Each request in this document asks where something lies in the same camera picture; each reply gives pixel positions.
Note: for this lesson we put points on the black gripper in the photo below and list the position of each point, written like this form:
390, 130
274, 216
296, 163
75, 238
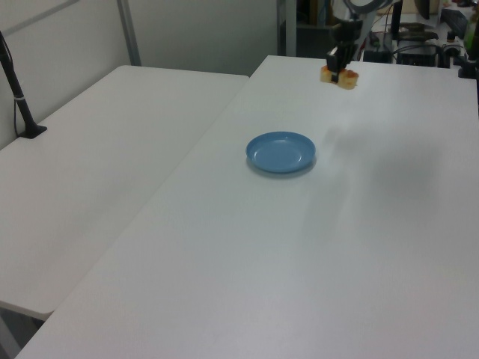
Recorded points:
347, 33

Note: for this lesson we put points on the orange glazed bread piece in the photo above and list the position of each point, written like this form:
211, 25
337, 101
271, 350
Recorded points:
350, 79

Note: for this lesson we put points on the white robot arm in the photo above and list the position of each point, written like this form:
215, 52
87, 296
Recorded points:
361, 8

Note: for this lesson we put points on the blue round plate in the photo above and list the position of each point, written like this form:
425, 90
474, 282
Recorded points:
280, 152

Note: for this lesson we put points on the small black box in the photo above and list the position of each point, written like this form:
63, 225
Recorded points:
377, 55

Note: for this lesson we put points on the black equipment box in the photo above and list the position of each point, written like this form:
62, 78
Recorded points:
417, 56

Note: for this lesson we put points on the dark curved desk object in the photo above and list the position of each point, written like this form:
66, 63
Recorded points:
417, 33

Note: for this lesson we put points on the black keyboard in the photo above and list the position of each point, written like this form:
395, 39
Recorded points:
454, 20

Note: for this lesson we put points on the black table clamp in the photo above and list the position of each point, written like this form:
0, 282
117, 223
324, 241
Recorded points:
467, 68

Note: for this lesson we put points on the green bottle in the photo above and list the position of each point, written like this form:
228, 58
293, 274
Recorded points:
472, 35

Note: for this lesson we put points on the grey metal frame post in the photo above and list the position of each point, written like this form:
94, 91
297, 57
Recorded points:
286, 28

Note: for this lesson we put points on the black camera stand pole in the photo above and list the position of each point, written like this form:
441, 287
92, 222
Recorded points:
16, 95

